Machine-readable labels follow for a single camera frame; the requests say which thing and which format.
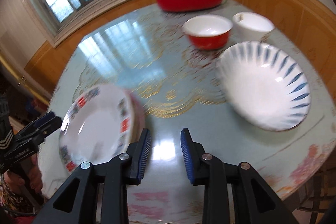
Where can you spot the white plate red characters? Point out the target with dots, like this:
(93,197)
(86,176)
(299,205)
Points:
(97,127)

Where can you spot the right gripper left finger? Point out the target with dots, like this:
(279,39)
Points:
(90,186)

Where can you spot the pink floral rimmed plate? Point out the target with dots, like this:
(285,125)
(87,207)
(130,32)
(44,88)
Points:
(139,123)

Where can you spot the red bowl white inside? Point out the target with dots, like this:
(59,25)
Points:
(208,32)

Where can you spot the white bowl bear print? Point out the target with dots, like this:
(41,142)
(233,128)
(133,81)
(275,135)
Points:
(252,27)

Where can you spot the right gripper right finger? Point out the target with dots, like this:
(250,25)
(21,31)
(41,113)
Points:
(254,200)

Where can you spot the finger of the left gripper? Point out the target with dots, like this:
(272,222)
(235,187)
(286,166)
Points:
(36,136)
(42,120)

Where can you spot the large blue striped bowl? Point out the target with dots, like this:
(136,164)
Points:
(264,85)

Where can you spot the person left hand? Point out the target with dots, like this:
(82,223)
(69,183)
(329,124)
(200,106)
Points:
(14,181)

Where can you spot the floral glass table cover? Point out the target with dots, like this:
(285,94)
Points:
(146,52)

